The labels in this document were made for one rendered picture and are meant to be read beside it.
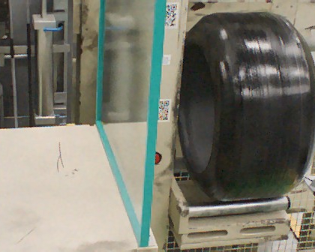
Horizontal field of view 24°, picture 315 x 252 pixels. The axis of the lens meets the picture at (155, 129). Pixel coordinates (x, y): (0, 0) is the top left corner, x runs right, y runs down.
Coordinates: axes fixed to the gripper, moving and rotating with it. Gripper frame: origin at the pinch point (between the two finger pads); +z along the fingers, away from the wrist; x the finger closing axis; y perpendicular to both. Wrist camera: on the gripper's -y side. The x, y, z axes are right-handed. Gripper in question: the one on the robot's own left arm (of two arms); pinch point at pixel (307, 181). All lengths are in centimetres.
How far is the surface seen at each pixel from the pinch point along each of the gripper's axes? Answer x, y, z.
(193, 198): 8.8, -27.1, 35.6
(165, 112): 16.0, 18.9, 40.5
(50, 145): 56, 38, 46
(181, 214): 29.1, -4.8, 25.6
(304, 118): -0.6, 24.1, 4.4
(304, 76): -8.2, 31.3, 9.7
